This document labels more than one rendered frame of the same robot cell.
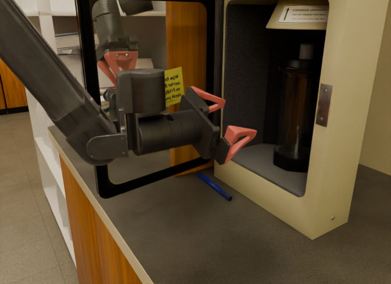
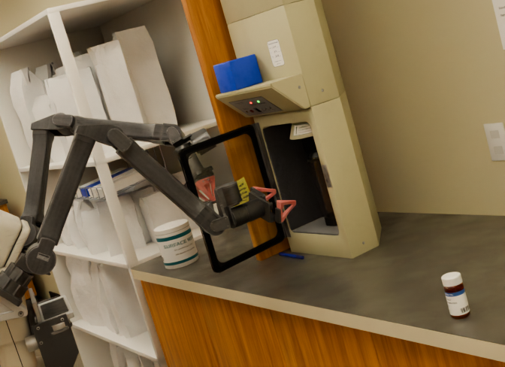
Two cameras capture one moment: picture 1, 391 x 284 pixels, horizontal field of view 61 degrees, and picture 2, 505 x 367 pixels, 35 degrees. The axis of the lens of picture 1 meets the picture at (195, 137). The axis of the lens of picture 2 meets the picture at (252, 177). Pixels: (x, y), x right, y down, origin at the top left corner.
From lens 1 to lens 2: 182 cm
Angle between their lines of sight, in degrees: 11
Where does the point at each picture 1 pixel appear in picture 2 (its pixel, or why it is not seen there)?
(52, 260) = not seen: outside the picture
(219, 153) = (276, 217)
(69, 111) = (199, 211)
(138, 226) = (243, 284)
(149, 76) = (231, 186)
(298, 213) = (341, 245)
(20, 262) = not seen: outside the picture
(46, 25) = (104, 173)
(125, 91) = (221, 196)
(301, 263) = (343, 268)
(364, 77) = (346, 154)
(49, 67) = (187, 194)
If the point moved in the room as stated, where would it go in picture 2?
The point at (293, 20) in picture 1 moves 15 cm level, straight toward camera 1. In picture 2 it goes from (300, 133) to (290, 142)
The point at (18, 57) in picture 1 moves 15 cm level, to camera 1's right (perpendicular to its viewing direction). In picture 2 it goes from (174, 193) to (226, 179)
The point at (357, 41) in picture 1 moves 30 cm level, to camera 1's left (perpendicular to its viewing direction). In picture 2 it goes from (331, 138) to (234, 166)
